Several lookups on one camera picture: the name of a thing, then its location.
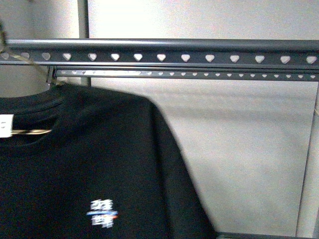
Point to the black printed t-shirt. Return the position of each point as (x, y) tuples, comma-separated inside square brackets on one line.
[(108, 168)]

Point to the white neck label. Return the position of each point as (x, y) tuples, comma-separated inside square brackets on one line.
[(6, 122)]

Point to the grey perforated rear rack rail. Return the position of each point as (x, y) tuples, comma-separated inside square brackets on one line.
[(179, 74)]

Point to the grey perforated rack rail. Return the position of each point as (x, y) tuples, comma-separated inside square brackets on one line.
[(281, 54), (179, 74)]

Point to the grey perforated front rack rail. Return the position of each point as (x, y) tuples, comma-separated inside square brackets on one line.
[(281, 54)]

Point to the grey vertical rack post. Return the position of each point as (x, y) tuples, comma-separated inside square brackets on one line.
[(83, 19)]

